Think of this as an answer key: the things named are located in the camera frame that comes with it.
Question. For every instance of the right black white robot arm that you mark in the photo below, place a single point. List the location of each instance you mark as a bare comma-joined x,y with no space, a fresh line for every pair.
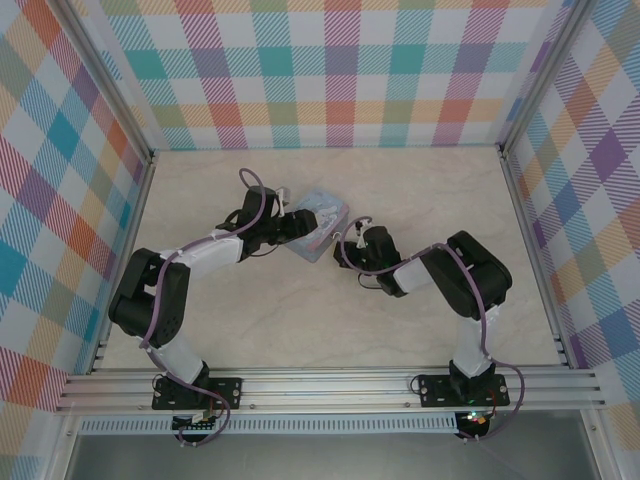
470,280

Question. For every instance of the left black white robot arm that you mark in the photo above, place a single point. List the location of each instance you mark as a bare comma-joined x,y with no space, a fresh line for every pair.
150,300

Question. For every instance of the grey metal shelf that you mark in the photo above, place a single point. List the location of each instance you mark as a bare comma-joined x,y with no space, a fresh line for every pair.
325,457

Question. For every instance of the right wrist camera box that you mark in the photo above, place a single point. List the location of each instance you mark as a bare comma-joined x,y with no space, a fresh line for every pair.
361,226

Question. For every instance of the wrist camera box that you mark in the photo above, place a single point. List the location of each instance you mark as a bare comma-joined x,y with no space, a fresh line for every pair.
285,196
361,226

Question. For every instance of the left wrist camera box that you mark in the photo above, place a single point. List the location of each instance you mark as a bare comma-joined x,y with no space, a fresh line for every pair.
285,196

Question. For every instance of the aluminium mounting rail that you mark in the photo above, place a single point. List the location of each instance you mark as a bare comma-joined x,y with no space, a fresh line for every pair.
325,392

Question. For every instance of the aluminium frame side rail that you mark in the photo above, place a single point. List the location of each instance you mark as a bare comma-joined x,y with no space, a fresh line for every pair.
523,225
125,260

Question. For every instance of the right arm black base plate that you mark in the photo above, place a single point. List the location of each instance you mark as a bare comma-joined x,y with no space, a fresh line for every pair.
435,392

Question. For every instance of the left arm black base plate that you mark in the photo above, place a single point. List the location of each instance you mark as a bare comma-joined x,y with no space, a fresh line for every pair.
227,390

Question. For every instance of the aluminium frame post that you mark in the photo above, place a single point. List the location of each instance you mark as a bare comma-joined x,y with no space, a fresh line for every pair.
550,75
100,70

